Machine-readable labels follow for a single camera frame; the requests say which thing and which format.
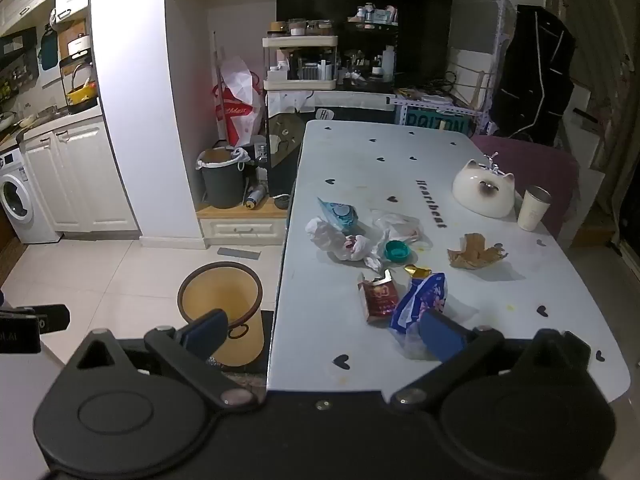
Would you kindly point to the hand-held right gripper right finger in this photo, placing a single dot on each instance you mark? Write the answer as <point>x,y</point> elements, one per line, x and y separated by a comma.
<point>442,336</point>

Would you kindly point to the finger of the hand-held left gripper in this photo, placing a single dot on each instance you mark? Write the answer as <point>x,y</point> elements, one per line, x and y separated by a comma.
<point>52,318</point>

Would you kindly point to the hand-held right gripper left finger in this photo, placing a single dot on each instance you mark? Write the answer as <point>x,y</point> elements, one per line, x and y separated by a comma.
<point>204,331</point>

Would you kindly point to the beige bin with brown rim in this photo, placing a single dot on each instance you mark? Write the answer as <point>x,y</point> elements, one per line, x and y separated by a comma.
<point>220,305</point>

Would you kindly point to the blue purple packet gold lining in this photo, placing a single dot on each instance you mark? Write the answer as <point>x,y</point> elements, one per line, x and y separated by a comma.
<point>417,300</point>

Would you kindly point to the brown paper wrapper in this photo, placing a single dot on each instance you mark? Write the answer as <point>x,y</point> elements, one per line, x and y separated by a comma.
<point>475,255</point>

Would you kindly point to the clear plastic bag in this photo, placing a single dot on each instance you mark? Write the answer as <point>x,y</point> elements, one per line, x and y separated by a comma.
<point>400,225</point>

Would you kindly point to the white plastic bag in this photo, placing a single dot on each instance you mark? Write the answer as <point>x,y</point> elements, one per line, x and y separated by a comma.
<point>335,240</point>

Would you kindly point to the light blue snack packet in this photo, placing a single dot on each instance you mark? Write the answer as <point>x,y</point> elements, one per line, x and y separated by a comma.
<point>339,212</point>

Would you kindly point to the red snack packet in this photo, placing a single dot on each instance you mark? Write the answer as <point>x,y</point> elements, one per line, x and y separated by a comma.
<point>380,299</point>

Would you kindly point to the teal bottle cap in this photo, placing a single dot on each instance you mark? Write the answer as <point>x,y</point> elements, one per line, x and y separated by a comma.
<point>397,251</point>

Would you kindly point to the wooden platform with white drawers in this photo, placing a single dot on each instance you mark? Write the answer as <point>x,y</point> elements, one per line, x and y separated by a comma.
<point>240,227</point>

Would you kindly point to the white washing machine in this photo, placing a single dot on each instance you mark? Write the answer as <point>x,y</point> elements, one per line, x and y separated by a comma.
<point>22,195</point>

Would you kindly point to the spray can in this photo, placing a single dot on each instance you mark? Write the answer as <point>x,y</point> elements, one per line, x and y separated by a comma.
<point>255,196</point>

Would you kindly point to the white kitchen cabinet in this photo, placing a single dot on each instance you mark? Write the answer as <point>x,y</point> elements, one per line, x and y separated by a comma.
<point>80,175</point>

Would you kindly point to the grey bin with white liner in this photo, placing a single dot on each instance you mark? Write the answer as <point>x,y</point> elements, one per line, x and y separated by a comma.
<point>222,185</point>

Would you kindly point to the white cat-shaped ceramic bowl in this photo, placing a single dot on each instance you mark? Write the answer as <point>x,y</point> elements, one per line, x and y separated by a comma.
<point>482,192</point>

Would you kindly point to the white cup with metal rim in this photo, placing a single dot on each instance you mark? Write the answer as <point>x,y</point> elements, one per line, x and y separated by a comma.
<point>532,210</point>

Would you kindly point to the purple chair cover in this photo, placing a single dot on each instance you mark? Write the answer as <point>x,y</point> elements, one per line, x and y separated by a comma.
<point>550,175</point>

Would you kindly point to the teal sign board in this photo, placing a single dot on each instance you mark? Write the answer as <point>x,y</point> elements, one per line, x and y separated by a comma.
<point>437,122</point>

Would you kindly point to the red and white shopping bag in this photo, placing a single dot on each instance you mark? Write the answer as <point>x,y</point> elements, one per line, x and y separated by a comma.
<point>240,110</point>

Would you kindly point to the teal cutting board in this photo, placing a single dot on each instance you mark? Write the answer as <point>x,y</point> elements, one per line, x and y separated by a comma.
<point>48,51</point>

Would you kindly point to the black jacket with white trim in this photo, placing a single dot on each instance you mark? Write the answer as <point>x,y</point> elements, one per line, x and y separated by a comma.
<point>535,75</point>

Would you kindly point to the white storage organiser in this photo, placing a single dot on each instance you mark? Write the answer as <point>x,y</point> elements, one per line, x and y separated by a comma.
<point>300,62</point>

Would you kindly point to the black shelf with bottles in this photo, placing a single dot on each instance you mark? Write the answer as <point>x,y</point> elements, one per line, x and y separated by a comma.
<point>372,45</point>

